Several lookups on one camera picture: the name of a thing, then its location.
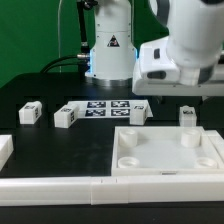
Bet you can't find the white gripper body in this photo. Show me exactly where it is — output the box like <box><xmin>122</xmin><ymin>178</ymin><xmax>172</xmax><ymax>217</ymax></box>
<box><xmin>132</xmin><ymin>37</ymin><xmax>224</xmax><ymax>97</ymax></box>

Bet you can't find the white square tabletop part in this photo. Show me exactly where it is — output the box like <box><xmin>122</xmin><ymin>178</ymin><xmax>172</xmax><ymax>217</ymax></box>
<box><xmin>111</xmin><ymin>126</ymin><xmax>224</xmax><ymax>176</ymax></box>

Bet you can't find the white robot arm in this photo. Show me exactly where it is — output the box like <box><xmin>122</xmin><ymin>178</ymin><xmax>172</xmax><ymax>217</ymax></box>
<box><xmin>86</xmin><ymin>0</ymin><xmax>224</xmax><ymax>96</ymax></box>

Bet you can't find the white sheet with tags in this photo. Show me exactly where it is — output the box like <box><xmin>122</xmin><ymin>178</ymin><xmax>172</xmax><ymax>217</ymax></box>
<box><xmin>68</xmin><ymin>99</ymin><xmax>153</xmax><ymax>118</ymax></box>

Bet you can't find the black cable bundle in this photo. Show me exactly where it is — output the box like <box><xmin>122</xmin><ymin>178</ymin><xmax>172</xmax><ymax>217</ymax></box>
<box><xmin>39</xmin><ymin>0</ymin><xmax>98</xmax><ymax>74</ymax></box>

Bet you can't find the thin white cable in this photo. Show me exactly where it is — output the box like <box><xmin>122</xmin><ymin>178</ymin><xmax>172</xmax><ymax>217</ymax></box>
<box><xmin>57</xmin><ymin>0</ymin><xmax>64</xmax><ymax>74</ymax></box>

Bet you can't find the white fixture wall front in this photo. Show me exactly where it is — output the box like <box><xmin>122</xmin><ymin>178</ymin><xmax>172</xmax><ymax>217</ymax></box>
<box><xmin>0</xmin><ymin>174</ymin><xmax>224</xmax><ymax>206</ymax></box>

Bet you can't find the white fixture wall left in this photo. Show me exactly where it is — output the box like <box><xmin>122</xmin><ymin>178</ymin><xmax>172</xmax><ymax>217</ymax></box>
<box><xmin>0</xmin><ymin>135</ymin><xmax>14</xmax><ymax>171</ymax></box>

